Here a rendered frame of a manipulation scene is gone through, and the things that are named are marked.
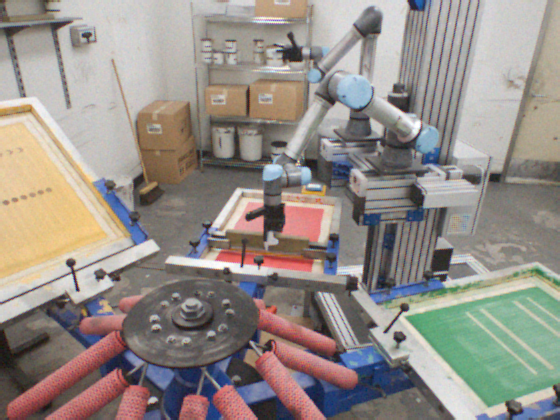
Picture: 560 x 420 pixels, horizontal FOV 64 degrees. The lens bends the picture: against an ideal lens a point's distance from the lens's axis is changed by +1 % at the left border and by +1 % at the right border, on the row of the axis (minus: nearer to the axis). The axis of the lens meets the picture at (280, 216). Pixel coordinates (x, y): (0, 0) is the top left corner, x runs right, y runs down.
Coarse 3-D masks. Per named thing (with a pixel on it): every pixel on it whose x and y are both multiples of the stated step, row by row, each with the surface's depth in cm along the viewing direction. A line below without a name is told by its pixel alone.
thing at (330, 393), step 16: (256, 336) 141; (128, 352) 130; (112, 368) 128; (128, 368) 129; (160, 368) 124; (224, 368) 125; (160, 384) 119; (256, 384) 120; (304, 384) 120; (320, 384) 118; (256, 400) 116; (320, 400) 120; (336, 400) 119; (48, 416) 108; (144, 416) 110; (160, 416) 111
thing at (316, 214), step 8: (288, 208) 233; (296, 208) 233; (304, 208) 233; (312, 208) 233; (320, 208) 233; (304, 216) 225; (312, 216) 225; (320, 216) 225; (312, 224) 217; (320, 224) 217; (312, 232) 210; (320, 232) 210; (312, 240) 203; (272, 256) 190; (280, 256) 190; (264, 264) 184; (272, 264) 184; (280, 264) 185; (288, 264) 185; (296, 264) 185; (304, 264) 185; (312, 264) 185
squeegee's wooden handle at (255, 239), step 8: (232, 232) 187; (240, 232) 187; (248, 232) 187; (256, 232) 187; (232, 240) 189; (240, 240) 188; (248, 240) 187; (256, 240) 186; (280, 240) 184; (288, 240) 184; (296, 240) 183; (304, 240) 183; (264, 248) 188; (272, 248) 187; (280, 248) 186; (288, 248) 185; (296, 248) 185
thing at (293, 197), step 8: (240, 192) 241; (248, 192) 242; (256, 192) 242; (232, 200) 232; (288, 200) 240; (296, 200) 239; (304, 200) 238; (312, 200) 238; (320, 200) 237; (328, 200) 236; (336, 200) 234; (224, 208) 223; (232, 208) 225; (336, 208) 226; (224, 216) 215; (336, 216) 218; (216, 224) 207; (224, 224) 213; (336, 224) 210; (336, 232) 203; (208, 248) 192
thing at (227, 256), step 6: (252, 204) 236; (258, 204) 236; (246, 210) 229; (240, 216) 223; (240, 222) 217; (246, 222) 217; (234, 228) 212; (240, 228) 212; (222, 252) 192; (228, 252) 192; (234, 252) 192; (240, 252) 192; (246, 252) 192; (216, 258) 188; (222, 258) 188; (228, 258) 188; (234, 258) 188; (240, 258) 188; (246, 258) 188; (252, 258) 188; (264, 258) 189; (246, 264) 184; (252, 264) 184
